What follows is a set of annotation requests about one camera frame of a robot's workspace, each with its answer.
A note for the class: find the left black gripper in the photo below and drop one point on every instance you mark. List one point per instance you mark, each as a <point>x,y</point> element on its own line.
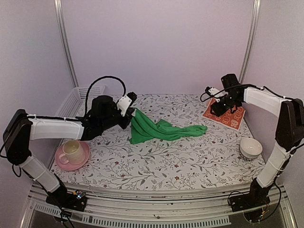
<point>124,124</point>

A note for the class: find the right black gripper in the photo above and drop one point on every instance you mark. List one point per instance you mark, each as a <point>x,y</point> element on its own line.
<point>218,110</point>

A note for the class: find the green microfiber towel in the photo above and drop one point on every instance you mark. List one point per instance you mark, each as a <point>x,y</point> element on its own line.
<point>144,129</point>

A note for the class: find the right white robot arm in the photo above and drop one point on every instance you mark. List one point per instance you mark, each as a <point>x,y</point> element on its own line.
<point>289,131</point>

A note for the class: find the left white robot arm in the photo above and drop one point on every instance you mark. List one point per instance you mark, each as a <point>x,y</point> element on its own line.
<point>23,128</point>

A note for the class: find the orange rabbit pattern towel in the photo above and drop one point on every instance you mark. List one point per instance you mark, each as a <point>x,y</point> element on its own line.
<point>232,121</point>

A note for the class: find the white plastic mesh basket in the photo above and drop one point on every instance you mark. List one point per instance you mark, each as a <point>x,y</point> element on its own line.
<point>75,100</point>

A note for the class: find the cream ribbed mug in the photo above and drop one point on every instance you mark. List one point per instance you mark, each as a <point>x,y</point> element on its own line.
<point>73,153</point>

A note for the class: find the white ceramic bowl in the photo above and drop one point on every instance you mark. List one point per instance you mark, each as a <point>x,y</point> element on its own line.
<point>250,148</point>

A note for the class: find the pink saucer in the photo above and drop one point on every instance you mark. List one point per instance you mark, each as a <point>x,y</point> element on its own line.
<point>70,167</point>

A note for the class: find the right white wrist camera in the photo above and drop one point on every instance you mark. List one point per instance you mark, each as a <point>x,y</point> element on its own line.
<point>214,93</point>

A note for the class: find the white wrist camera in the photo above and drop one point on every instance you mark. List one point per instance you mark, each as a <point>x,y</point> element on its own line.
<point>125,102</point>
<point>214,93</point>

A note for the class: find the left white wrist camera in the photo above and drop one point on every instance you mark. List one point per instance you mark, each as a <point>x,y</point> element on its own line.
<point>125,102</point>

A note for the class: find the right aluminium frame post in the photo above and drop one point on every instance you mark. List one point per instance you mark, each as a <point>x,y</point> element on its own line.
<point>250,40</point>

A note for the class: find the aluminium frame post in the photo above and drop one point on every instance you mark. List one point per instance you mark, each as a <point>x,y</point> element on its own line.
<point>64,40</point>
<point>250,40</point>

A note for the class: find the aluminium front rail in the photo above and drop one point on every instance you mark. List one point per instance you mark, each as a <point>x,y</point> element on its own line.
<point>200,208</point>

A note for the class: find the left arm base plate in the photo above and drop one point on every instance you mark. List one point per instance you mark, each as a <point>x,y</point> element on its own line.
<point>63,199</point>

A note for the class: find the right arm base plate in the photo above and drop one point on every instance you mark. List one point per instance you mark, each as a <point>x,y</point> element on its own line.
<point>244,202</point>

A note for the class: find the left aluminium frame post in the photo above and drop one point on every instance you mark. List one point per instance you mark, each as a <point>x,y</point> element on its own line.
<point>64,40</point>

